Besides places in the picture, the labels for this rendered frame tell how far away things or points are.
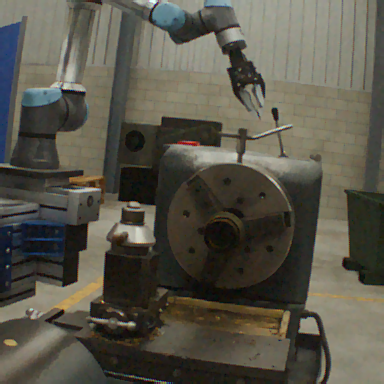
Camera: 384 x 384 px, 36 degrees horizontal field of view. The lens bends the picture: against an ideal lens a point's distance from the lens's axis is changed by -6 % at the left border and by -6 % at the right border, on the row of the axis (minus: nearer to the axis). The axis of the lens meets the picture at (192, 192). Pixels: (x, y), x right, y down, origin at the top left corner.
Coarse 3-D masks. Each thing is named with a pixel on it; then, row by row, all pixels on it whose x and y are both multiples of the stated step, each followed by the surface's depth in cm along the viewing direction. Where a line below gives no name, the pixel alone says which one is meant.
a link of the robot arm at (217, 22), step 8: (208, 0) 164; (216, 0) 163; (224, 0) 164; (208, 8) 165; (216, 8) 163; (224, 8) 163; (232, 8) 165; (208, 16) 164; (216, 16) 164; (224, 16) 163; (232, 16) 164; (208, 24) 165; (216, 24) 164; (224, 24) 163; (232, 24) 163; (216, 32) 165
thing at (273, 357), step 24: (48, 312) 105; (120, 336) 97; (144, 336) 98; (168, 336) 100; (192, 336) 101; (216, 336) 102; (240, 336) 103; (264, 336) 104; (120, 360) 93; (144, 360) 93; (168, 360) 91; (192, 360) 91; (216, 360) 91; (240, 360) 91; (264, 360) 92
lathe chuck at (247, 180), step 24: (216, 168) 153; (240, 168) 152; (216, 192) 154; (240, 192) 153; (264, 192) 152; (168, 216) 157; (192, 216) 156; (192, 240) 156; (264, 240) 152; (288, 240) 151; (192, 264) 156; (240, 264) 154; (264, 264) 153; (240, 288) 155
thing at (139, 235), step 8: (120, 224) 97; (128, 224) 98; (112, 232) 98; (120, 232) 97; (128, 232) 96; (136, 232) 97; (144, 232) 97; (128, 240) 96; (136, 240) 96; (144, 240) 97; (152, 240) 98
